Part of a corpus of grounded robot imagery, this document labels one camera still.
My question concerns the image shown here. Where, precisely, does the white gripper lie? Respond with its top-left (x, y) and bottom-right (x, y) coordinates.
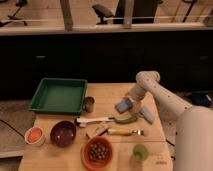
top-left (125, 84), bottom-right (146, 111)

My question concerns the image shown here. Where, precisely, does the blue sponge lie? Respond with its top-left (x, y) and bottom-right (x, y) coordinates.
top-left (115, 99), bottom-right (126, 113)

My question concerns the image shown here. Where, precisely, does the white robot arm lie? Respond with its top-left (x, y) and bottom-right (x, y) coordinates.
top-left (128, 71), bottom-right (213, 171)

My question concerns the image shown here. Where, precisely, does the green plastic tray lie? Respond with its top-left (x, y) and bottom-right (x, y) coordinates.
top-left (29, 78), bottom-right (87, 116)

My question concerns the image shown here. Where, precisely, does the grey blue cloth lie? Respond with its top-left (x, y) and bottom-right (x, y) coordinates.
top-left (138, 106), bottom-right (154, 124)

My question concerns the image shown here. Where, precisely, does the green cucumber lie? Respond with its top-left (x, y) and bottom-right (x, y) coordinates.
top-left (114, 116), bottom-right (138, 125)

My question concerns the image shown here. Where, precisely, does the small metal cup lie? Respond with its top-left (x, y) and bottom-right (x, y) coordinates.
top-left (83, 96), bottom-right (95, 113)

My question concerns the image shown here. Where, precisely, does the wooden block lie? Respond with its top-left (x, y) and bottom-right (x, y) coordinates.
top-left (86, 122), bottom-right (109, 138)

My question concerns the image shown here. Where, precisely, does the orange bowl with nuts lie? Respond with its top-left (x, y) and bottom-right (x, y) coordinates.
top-left (81, 136), bottom-right (113, 171)

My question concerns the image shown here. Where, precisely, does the dark purple bowl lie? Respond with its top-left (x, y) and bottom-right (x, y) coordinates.
top-left (50, 121), bottom-right (76, 147)

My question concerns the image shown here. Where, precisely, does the white cup with orange content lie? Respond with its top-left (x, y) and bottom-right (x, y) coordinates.
top-left (24, 127), bottom-right (45, 146)

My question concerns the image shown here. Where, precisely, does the wooden handled fork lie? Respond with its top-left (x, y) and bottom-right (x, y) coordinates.
top-left (107, 128), bottom-right (147, 136)

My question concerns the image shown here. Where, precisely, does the white handled knife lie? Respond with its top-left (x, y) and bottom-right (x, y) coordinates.
top-left (75, 117), bottom-right (114, 125)

